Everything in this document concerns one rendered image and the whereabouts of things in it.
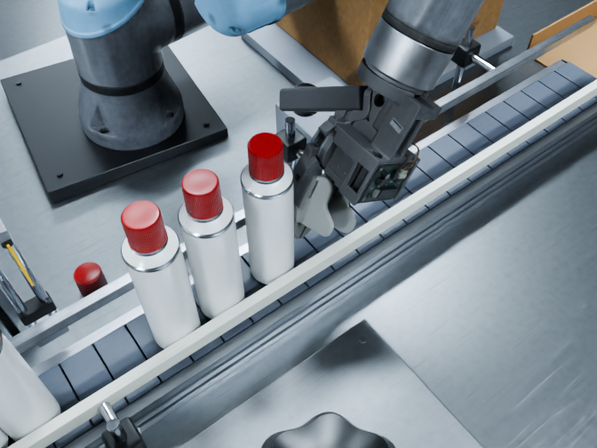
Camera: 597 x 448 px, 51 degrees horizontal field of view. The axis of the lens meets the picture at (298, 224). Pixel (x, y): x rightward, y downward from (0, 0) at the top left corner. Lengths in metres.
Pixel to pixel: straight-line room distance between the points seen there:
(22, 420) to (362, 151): 0.39
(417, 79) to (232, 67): 0.54
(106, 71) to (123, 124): 0.08
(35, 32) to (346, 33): 0.57
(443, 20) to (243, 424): 0.42
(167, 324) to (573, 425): 0.44
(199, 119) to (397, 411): 0.52
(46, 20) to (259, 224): 0.74
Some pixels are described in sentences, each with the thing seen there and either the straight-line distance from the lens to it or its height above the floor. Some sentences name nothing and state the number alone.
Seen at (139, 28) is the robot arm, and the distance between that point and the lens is 0.83.
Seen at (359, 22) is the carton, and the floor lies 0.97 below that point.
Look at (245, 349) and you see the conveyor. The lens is 0.70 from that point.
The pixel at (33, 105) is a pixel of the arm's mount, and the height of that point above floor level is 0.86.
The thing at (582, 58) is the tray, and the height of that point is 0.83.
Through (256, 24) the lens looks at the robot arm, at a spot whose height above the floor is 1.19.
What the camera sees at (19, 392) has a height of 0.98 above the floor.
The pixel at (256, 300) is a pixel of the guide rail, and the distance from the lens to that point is 0.67.
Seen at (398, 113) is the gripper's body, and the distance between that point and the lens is 0.58.
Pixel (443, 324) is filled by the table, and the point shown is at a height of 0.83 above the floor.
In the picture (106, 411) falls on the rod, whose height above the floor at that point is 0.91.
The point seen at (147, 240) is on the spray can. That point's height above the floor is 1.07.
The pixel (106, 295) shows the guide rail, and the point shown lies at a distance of 0.64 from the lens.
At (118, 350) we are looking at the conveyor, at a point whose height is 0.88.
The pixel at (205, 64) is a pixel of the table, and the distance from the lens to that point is 1.08.
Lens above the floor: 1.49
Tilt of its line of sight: 52 degrees down
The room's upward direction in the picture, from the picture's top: straight up
